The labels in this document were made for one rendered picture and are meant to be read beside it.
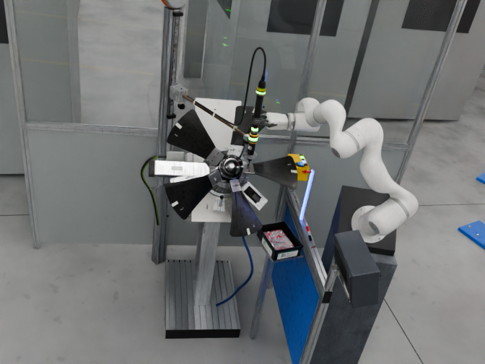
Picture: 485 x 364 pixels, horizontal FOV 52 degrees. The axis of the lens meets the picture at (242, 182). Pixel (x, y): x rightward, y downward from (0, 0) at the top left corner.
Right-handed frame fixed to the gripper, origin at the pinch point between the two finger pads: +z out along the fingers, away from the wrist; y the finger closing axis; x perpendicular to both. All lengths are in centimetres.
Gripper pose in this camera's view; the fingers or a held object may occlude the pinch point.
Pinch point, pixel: (256, 119)
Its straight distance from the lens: 244.3
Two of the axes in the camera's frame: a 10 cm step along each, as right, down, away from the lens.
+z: -9.8, -0.5, -1.9
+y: -1.3, -5.5, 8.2
